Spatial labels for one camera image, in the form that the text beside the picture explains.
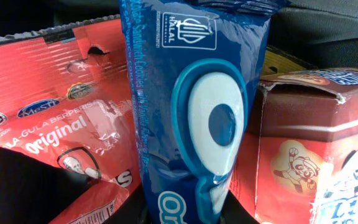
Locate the red Hello Panda box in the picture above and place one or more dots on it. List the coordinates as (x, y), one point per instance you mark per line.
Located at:
(298, 162)

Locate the red snack bag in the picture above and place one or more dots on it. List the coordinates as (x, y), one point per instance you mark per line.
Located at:
(66, 128)

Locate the dark green open box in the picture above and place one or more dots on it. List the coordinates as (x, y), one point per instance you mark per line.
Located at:
(323, 33)

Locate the yellow seed snack bag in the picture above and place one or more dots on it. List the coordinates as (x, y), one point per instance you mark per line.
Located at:
(278, 61)

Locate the blue Oreo cookie pack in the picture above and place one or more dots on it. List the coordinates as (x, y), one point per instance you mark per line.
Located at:
(193, 68)

